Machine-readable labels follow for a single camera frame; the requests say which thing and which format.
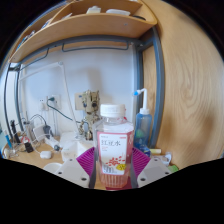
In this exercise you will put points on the tree creature figurine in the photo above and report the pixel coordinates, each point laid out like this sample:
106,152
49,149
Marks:
90,115

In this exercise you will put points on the white wall socket black plug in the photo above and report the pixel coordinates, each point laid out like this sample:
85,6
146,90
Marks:
55,101

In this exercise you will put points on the clear red-labelled drink bottle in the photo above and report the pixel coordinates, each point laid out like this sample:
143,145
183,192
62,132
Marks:
114,146

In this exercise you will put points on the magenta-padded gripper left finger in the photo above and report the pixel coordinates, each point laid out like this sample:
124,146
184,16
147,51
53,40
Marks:
74,170

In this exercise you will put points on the grey metal desk frame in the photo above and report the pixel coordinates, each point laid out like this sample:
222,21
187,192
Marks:
158,83

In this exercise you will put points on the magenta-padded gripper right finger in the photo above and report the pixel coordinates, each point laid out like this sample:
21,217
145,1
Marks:
153,170

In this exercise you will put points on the blue bent-nozzle squeeze bottle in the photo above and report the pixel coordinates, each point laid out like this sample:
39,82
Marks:
143,128

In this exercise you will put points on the wooden shelf unit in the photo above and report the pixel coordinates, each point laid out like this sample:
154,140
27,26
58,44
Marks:
93,25

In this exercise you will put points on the white tissue pack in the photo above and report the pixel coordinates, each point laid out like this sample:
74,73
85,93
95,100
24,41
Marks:
75,146

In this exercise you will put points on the white thin-armed desk lamp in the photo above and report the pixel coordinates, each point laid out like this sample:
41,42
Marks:
61,63

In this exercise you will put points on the green cloth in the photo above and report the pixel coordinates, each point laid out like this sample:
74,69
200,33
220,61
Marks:
173,168

